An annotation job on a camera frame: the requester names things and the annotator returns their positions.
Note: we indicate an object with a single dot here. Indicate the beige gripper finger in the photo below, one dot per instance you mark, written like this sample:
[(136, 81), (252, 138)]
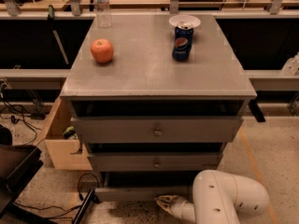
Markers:
[(166, 205), (167, 198)]

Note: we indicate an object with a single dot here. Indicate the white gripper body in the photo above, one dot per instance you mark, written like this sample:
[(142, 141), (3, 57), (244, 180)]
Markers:
[(180, 205)]

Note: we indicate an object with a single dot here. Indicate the grey bottom drawer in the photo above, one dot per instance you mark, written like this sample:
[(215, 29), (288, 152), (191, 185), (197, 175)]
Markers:
[(144, 186)]

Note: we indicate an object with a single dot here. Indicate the grey drawer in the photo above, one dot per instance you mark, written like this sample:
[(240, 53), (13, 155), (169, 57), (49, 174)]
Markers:
[(144, 186), (154, 161), (142, 130)]

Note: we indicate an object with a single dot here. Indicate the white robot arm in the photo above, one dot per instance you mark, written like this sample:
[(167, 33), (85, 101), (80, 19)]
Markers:
[(217, 198)]

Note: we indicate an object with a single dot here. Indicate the grey middle drawer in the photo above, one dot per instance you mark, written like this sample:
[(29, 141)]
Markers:
[(154, 161)]

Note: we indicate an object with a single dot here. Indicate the grey top drawer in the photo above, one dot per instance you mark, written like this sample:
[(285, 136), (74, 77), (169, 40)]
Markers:
[(142, 130)]

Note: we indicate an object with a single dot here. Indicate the grey drawer cabinet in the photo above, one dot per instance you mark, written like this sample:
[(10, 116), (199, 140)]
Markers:
[(144, 81)]

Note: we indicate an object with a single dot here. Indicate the black bar on floor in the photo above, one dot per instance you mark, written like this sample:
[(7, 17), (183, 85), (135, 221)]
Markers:
[(88, 200)]

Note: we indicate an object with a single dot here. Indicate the green object in box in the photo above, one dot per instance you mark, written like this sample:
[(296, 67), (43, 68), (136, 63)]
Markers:
[(70, 133)]

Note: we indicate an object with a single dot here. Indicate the light wooden box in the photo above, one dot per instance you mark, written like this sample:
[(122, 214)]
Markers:
[(65, 154)]

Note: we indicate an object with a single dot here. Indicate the black chair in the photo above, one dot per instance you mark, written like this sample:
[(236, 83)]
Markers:
[(18, 165)]

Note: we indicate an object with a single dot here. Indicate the red apple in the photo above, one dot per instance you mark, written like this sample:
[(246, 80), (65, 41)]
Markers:
[(102, 50)]

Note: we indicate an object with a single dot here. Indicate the blue pepsi can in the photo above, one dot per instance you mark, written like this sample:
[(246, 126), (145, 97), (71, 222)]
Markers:
[(183, 35)]

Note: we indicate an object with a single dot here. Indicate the white bowl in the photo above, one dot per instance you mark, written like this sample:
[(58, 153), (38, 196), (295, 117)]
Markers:
[(193, 21)]

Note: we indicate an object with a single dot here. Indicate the clear plastic water bottle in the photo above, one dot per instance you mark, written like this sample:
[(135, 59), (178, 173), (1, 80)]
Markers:
[(103, 13)]

